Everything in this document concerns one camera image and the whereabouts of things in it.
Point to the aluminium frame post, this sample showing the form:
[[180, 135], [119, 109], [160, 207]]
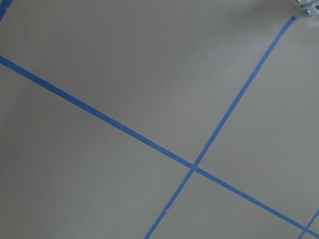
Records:
[[310, 7]]

